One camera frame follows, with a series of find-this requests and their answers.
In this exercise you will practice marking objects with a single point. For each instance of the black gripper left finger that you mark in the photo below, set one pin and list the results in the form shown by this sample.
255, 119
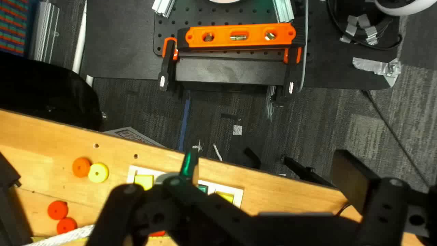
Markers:
113, 219

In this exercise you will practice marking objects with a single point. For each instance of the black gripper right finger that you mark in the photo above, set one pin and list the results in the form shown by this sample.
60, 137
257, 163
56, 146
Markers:
386, 213

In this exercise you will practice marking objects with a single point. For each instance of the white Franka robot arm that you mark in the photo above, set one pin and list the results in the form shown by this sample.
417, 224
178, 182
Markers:
404, 5

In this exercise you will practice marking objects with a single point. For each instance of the yellow square block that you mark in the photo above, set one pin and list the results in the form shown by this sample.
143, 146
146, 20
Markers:
225, 197
145, 182

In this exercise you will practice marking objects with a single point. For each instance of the small green object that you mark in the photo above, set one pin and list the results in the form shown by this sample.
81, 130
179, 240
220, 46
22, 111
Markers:
188, 165

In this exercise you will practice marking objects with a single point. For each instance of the dark green square block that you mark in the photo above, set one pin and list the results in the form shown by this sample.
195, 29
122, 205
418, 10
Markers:
203, 186

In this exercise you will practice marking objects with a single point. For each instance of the orange round disc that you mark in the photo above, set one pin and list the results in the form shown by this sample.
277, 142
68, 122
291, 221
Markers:
81, 167
157, 232

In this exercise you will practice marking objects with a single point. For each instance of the red round disc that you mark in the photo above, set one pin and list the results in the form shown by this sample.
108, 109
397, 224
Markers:
67, 224
57, 209

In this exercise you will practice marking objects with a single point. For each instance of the yellow round disc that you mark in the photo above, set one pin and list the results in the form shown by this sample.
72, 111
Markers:
98, 172

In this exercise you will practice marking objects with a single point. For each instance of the grey ribbed sheet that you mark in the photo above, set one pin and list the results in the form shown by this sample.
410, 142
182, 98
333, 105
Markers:
131, 135

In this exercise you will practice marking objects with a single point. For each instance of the blue tape strip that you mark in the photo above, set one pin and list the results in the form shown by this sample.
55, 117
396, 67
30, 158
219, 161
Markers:
184, 123

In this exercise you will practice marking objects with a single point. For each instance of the small white paper scrap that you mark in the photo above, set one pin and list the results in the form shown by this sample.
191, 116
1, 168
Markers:
238, 130

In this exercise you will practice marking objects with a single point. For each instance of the black clamp with orange trigger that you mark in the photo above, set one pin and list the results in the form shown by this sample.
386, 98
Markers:
167, 59
294, 63

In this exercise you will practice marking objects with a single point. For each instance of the thin white tube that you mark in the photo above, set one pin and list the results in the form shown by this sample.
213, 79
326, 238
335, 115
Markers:
79, 41

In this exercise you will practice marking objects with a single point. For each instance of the aluminium extrusion piece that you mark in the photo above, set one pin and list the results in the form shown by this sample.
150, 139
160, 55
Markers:
283, 8
44, 29
164, 7

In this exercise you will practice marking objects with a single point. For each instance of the colourful mosaic patterned panel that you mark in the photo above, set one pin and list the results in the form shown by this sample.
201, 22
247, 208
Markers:
11, 25

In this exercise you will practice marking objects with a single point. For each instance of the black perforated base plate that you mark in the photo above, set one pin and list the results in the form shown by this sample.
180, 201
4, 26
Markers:
219, 15

